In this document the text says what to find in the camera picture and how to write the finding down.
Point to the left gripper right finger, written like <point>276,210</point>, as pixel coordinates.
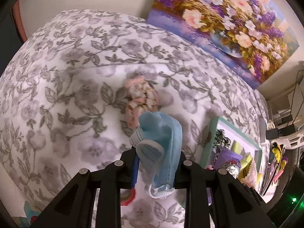
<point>215,196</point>

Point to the blue face mask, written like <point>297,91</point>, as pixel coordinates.
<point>158,143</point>

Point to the white power strip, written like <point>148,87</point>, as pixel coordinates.
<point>262,130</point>

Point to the leopard print scrunchie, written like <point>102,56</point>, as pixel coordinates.
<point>220,140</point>

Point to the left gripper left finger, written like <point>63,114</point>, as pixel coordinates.
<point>92,196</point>

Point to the teal white shallow box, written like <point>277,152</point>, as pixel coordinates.
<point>210,154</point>

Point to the light green cloth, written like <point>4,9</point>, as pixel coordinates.
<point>237,148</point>

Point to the red tape roll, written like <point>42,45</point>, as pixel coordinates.
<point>127,196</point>

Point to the black power adapter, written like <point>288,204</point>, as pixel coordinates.
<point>272,134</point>

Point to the flower still-life painting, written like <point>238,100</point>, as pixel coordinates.
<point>251,37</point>

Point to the pink fluffy cloth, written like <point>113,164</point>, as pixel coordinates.
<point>250,176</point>

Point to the floral grey white blanket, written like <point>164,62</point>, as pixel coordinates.
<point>64,100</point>

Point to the yellow sponge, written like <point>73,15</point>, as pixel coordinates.
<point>245,165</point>

